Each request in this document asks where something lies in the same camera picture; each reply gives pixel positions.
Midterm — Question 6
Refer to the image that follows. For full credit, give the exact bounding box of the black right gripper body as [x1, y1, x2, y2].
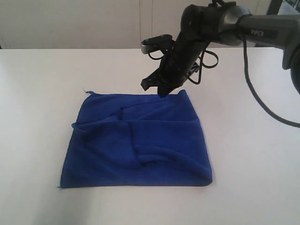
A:
[159, 32, 208, 90]

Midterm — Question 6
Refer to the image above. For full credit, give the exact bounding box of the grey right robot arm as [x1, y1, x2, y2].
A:
[141, 0, 300, 97]

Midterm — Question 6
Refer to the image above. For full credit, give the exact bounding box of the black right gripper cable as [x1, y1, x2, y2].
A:
[147, 0, 300, 128]

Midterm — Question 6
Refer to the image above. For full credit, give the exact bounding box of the blue terry towel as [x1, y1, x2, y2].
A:
[60, 90, 213, 188]

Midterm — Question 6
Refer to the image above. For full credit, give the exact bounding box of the black window frame post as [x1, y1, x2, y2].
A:
[267, 0, 283, 15]

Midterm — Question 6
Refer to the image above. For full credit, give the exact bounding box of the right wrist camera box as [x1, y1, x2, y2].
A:
[141, 34, 175, 54]

